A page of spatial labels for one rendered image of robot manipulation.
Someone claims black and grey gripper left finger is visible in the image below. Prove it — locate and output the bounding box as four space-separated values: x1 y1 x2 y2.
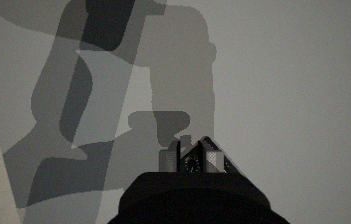
159 140 181 172

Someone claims black knob box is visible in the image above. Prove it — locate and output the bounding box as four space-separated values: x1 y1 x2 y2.
179 137 241 174

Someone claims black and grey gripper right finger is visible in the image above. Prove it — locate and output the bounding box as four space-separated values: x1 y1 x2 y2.
198 140 224 173

